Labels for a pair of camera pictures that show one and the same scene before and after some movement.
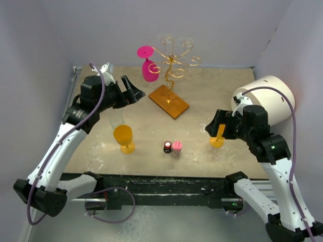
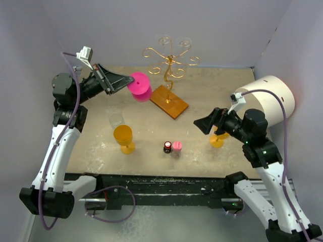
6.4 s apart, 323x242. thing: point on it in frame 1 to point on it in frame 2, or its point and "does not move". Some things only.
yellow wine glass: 217,142 does not move
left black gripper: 132,94 to 112,81
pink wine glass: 150,70 to 140,88
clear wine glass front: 115,120 does not move
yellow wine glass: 123,135 does not move
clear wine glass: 185,42 does not move
